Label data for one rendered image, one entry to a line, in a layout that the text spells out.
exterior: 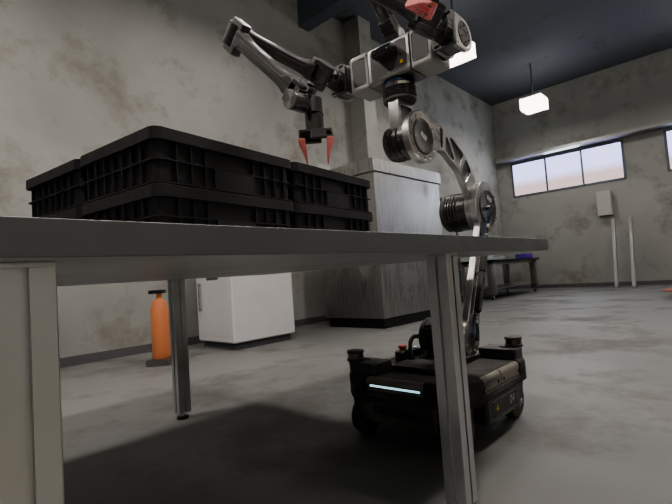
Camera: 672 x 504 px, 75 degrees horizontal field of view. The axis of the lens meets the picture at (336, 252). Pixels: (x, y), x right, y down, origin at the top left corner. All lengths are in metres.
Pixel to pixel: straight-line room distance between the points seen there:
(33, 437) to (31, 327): 0.11
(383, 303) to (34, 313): 4.52
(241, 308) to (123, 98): 2.44
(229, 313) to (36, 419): 3.73
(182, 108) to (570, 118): 8.84
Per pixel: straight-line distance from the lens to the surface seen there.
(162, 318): 3.91
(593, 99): 11.75
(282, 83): 1.51
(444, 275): 1.15
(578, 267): 11.37
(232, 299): 4.22
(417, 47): 1.82
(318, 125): 1.39
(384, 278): 4.97
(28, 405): 0.59
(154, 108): 5.27
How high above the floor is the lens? 0.62
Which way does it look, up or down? 3 degrees up
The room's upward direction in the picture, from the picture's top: 4 degrees counter-clockwise
